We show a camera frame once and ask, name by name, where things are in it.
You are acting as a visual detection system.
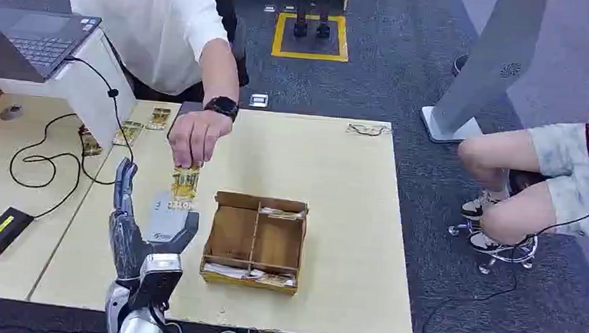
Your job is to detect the black laptop power cable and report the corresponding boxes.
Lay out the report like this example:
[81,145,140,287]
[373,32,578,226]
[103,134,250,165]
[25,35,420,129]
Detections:
[5,52,142,226]

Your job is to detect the person in white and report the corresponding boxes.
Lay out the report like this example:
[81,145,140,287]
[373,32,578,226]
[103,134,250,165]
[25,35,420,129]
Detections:
[53,0,256,109]

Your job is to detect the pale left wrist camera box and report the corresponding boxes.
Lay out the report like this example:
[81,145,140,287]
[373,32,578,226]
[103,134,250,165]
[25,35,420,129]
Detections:
[130,250,186,314]

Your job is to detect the small grey round device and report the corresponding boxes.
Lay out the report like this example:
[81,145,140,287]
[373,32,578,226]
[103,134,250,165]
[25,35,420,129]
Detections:
[0,104,25,124]

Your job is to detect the dark yellow printed card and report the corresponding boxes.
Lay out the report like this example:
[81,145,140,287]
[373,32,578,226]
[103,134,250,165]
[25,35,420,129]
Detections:
[76,124,105,159]

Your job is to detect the card stack with yellow edges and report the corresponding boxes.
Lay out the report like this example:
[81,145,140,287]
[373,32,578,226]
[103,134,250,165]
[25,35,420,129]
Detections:
[202,261,299,290]

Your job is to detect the black smartphone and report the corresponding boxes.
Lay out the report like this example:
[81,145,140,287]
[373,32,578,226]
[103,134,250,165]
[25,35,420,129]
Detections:
[166,100,207,142]

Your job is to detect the grey slanted pillar stand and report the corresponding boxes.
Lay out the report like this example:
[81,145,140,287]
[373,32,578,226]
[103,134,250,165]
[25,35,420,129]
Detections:
[419,0,548,152]

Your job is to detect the black standing robot legs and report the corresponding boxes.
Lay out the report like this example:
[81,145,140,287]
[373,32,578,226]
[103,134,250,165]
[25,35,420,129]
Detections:
[288,0,334,40]

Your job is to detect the white laptop stand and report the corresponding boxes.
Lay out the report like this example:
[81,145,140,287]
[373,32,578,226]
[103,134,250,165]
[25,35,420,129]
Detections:
[0,22,143,153]

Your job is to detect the card stack with pale edges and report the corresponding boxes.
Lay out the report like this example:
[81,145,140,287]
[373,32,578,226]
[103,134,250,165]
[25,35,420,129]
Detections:
[259,206,307,222]

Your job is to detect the wooden card box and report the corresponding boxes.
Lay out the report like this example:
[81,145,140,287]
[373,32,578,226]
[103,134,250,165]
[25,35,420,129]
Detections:
[198,188,309,296]

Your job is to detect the black power adapter yellow label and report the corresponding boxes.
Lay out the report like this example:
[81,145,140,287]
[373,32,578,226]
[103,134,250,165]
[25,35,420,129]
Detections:
[0,206,36,263]

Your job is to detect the black round floor object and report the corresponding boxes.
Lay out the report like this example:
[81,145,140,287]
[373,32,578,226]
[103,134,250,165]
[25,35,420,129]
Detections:
[452,53,471,78]

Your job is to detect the dark grey laptop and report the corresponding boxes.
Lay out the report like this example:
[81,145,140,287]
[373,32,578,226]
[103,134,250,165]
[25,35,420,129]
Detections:
[0,3,103,88]

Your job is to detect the chrome swivel stool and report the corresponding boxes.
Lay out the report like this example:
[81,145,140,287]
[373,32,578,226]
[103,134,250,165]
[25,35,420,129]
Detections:
[444,166,544,279]

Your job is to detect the thin wire glasses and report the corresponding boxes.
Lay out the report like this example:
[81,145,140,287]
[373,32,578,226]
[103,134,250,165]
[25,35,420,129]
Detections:
[345,122,394,140]

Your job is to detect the seated person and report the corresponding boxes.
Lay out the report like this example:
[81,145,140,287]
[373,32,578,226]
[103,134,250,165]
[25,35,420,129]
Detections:
[449,60,589,263]

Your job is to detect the person's hand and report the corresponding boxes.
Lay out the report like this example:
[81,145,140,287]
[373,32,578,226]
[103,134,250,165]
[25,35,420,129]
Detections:
[166,107,235,173]

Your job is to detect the black wrist watch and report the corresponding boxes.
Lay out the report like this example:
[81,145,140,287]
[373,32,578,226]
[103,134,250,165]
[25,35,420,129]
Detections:
[202,95,241,124]

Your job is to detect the grey card reader device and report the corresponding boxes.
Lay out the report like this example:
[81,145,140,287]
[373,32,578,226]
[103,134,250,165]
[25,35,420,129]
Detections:
[145,191,193,247]

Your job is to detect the black floor cable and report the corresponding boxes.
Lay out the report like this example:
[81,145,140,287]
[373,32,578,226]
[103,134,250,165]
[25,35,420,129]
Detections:
[418,172,589,333]

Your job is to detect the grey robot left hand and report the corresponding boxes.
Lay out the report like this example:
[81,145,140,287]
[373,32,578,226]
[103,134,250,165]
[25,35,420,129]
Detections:
[105,156,205,287]

